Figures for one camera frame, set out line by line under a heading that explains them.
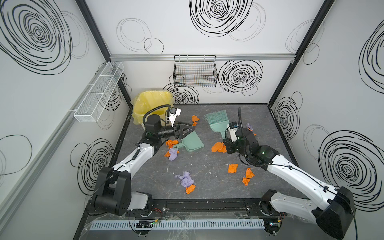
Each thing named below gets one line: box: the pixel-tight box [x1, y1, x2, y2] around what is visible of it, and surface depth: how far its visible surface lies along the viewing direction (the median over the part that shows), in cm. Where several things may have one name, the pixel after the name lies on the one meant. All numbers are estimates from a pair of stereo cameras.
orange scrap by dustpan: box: [164, 139, 180, 157], surface depth 98 cm
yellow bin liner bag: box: [130, 90, 175, 125], surface depth 95 cm
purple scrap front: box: [174, 171, 194, 187], surface depth 84 cm
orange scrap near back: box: [192, 115, 200, 127], surface depth 111 cm
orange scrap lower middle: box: [228, 163, 239, 173], surface depth 88 cm
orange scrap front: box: [185, 184, 196, 195], surface depth 80 cm
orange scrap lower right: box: [242, 168, 255, 186], surface depth 86 cm
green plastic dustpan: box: [173, 130, 205, 152], surface depth 99 cm
